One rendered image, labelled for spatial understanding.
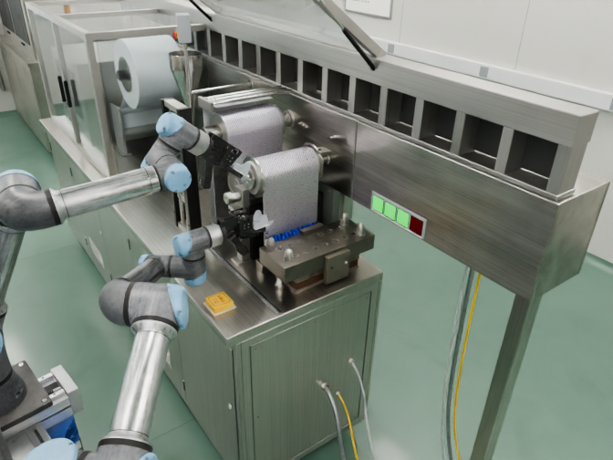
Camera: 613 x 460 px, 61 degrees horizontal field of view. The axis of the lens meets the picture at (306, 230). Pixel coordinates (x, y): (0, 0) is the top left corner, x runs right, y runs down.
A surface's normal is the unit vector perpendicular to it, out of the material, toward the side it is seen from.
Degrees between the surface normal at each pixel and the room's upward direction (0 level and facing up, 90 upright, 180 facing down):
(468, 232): 90
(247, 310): 0
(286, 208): 90
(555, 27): 90
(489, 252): 90
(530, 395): 0
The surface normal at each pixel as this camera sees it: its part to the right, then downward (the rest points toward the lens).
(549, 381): 0.02, -0.87
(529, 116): -0.81, 0.28
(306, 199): 0.59, 0.41
